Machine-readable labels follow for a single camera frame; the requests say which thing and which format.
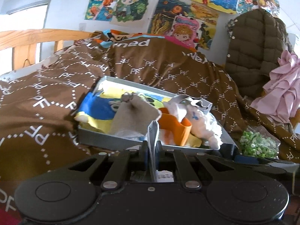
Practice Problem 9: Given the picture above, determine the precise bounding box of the grey beige sock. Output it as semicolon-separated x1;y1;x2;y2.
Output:
108;93;162;138

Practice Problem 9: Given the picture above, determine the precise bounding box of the bag of green paper stars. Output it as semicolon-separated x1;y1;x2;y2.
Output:
239;125;280;159

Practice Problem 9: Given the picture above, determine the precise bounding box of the orange cloth pouch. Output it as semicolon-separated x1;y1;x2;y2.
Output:
158;108;192;146

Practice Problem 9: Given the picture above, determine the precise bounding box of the white plush toy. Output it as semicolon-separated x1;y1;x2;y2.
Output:
161;94;223;150

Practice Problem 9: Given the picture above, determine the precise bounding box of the pink cloth garment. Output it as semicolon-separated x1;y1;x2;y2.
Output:
251;50;299;123

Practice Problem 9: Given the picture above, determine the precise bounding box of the brown PF patterned duvet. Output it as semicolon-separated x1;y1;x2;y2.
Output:
1;34;299;224

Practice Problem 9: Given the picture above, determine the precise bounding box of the olive green quilted jacket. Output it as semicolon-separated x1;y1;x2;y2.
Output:
225;9;293;99

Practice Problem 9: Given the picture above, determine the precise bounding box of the pink anime girl poster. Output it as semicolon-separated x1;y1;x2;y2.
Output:
167;15;206;49

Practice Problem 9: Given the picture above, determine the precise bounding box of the dark sunflower painting poster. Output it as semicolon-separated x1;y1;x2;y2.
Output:
147;0;219;50

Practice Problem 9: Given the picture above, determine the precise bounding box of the blonde boy green poster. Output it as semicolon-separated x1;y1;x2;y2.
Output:
110;0;153;27

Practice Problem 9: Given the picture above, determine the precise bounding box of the red hair character poster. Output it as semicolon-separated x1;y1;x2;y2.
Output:
236;0;258;14

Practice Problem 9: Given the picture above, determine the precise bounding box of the orange hair mermaid poster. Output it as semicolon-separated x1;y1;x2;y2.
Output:
85;0;117;22

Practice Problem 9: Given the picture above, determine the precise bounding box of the wooden bed rail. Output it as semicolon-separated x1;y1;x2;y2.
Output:
1;28;93;70

